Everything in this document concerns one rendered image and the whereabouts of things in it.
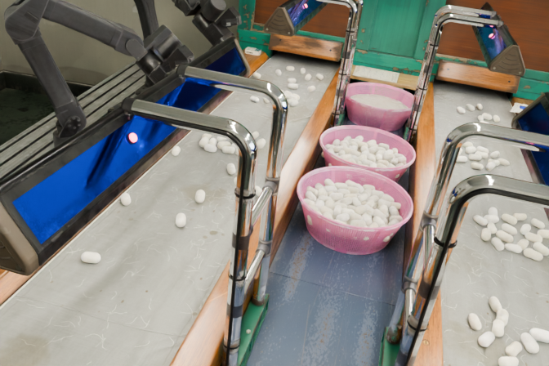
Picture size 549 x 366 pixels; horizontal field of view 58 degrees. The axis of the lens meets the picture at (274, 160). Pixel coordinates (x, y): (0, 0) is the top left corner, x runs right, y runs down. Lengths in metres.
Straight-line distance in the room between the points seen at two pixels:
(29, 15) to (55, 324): 0.70
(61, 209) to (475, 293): 0.76
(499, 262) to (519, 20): 1.17
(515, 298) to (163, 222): 0.69
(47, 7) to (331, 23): 1.17
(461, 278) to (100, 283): 0.67
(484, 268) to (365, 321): 0.28
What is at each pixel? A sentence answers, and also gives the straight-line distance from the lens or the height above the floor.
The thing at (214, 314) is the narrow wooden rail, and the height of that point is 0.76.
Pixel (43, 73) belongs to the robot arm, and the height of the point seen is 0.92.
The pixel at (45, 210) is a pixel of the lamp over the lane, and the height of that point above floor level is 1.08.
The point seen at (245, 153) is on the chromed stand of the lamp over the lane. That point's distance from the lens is 0.57.
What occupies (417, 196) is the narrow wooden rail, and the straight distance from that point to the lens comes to 1.22.
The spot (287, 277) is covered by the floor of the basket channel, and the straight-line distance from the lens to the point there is 1.04.
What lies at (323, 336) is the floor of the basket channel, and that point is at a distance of 0.94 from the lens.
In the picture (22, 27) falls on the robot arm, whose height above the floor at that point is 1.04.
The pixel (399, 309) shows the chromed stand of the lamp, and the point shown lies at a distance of 0.86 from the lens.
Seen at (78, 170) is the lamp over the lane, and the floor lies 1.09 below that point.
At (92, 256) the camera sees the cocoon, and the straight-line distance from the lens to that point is 0.95.
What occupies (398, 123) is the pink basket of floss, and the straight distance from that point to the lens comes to 1.77.
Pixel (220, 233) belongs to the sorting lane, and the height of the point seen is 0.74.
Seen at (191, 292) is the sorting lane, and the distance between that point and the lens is 0.89.
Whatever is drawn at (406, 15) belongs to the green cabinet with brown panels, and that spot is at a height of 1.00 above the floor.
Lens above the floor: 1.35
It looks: 28 degrees down
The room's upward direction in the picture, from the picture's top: 7 degrees clockwise
